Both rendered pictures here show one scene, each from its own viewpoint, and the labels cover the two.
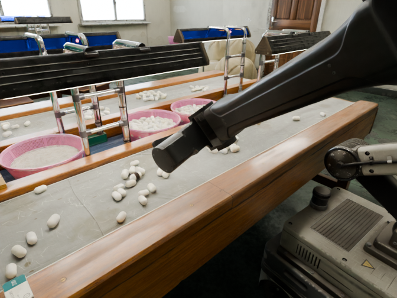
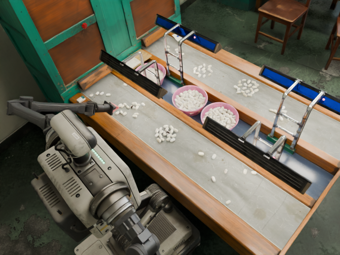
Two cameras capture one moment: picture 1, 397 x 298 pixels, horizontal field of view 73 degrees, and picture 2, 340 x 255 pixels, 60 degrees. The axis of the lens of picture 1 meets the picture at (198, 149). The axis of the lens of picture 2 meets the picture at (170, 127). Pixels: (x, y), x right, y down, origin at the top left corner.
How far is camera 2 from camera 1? 206 cm
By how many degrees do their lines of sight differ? 71
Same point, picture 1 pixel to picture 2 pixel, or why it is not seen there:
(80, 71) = (117, 67)
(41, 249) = (98, 97)
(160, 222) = (102, 119)
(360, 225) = (151, 226)
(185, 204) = (111, 124)
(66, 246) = (99, 101)
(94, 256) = not seen: hidden behind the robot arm
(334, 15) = not seen: outside the picture
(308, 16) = not seen: outside the picture
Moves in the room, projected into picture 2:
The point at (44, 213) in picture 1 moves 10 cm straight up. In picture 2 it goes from (114, 91) to (111, 82)
